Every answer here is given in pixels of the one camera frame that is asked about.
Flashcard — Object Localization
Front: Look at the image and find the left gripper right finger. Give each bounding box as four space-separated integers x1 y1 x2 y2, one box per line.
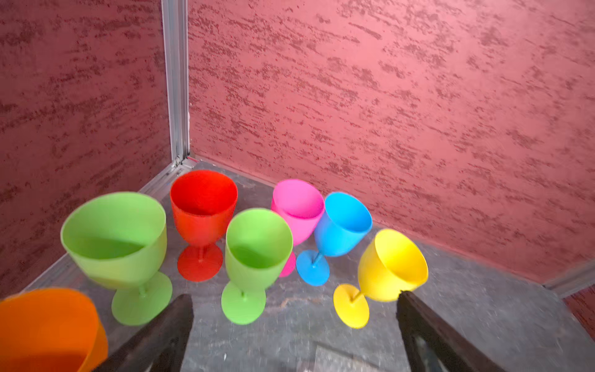
396 291 503 371

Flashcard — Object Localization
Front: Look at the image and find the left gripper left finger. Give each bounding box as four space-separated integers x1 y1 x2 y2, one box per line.
95 294 194 371

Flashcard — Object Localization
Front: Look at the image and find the yellow glass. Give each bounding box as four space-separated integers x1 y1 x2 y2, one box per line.
333 229 429 329

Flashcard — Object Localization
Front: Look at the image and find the orange glass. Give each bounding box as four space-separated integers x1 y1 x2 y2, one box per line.
1 288 108 371

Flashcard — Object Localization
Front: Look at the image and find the light green glass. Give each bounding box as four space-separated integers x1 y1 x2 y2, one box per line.
221 208 294 325

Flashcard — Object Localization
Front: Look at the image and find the blue glass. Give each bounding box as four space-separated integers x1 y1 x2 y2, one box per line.
296 192 373 287

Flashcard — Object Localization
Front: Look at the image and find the red wine glass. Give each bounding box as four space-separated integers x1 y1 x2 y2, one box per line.
170 170 239 282

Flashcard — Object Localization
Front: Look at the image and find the pink glass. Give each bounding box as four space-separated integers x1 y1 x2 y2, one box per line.
270 178 326 278

